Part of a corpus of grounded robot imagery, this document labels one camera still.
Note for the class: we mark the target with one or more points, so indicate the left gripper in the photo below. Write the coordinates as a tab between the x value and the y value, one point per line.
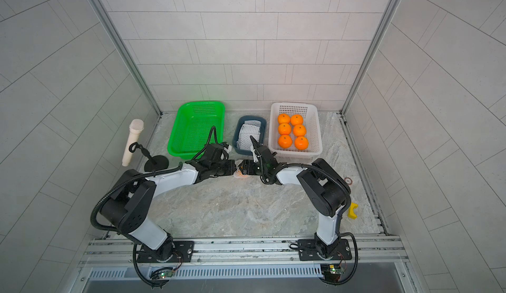
231	163

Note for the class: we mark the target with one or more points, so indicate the netted orange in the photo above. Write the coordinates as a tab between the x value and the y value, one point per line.
296	120
285	141
299	130
301	143
284	129
238	173

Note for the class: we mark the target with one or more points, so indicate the white foam net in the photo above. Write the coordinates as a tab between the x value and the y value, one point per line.
244	141
255	125

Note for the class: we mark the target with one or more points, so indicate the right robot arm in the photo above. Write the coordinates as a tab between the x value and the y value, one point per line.
331	196

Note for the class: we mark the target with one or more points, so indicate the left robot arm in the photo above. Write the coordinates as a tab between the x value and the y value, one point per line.
126	207

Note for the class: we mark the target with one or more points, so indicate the green plastic basket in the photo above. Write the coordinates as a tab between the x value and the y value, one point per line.
192	126

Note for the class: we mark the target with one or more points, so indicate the white plastic basket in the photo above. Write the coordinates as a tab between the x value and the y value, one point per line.
311	123

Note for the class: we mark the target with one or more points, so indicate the dark blue plastic tub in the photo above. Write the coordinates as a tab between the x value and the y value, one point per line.
241	127

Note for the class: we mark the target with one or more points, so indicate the yellow plastic block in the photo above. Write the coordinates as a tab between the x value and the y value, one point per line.
351	211

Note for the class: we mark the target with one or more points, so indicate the right green circuit board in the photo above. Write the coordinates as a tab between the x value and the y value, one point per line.
332	273

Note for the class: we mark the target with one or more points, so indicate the green circuit board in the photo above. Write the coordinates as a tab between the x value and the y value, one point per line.
332	273
163	274

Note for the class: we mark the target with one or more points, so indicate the left green circuit board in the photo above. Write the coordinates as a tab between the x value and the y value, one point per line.
163	274

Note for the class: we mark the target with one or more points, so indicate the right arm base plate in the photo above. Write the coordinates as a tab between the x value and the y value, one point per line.
315	249

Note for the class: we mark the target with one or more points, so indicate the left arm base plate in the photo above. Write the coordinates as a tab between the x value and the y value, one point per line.
175	251

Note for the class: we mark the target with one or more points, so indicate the aluminium rail frame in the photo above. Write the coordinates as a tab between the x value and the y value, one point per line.
236	258

